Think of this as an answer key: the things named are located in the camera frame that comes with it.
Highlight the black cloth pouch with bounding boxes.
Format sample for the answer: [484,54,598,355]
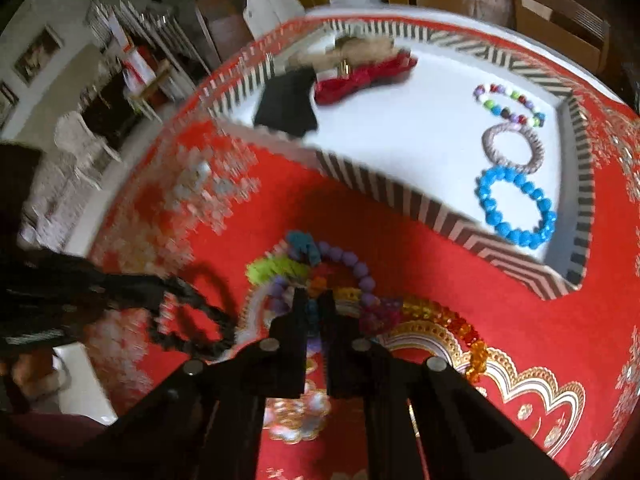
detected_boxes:
[252,67,321,139]

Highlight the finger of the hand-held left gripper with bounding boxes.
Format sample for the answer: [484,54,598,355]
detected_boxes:
[60,302,163,335]
[75,259,197,307]

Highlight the blue bead bracelet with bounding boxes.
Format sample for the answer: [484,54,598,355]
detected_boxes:
[475,166,558,250]

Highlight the person's left hand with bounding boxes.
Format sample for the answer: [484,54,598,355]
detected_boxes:
[0,349,63,404]

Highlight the framed wall picture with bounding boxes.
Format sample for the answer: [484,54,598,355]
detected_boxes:
[12,25,64,84]

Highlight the white plastic chair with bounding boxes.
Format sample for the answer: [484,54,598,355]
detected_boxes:
[244,0,307,37]

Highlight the black bead bracelet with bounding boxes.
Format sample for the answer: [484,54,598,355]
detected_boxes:
[149,264,237,357]

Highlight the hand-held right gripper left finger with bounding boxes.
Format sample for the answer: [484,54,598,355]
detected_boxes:
[50,289,308,480]

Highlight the wooden chair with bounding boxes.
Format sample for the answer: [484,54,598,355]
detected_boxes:
[507,0,612,77]

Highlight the grey hair tie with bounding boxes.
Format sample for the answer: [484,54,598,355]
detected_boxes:
[481,122,546,174]

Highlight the pile of colourful bracelets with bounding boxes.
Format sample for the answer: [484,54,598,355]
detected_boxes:
[245,230,492,387]

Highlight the ornate white chair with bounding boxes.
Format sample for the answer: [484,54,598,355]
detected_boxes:
[52,110,124,182]

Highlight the cluttered metal shelf rack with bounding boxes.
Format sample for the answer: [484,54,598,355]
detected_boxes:
[85,0,212,112]

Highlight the red floral tablecloth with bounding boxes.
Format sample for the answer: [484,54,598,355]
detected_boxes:
[87,5,640,480]

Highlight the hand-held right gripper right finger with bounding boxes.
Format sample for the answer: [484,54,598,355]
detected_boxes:
[319,291,572,480]

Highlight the striped tray with white lining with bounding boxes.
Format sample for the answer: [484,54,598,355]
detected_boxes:
[202,15,597,304]

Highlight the multicolour bead bracelet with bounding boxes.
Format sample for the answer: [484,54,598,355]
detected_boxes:
[474,82,547,129]

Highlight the beige furry hair tie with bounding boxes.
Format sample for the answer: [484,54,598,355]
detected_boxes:
[285,34,402,74]

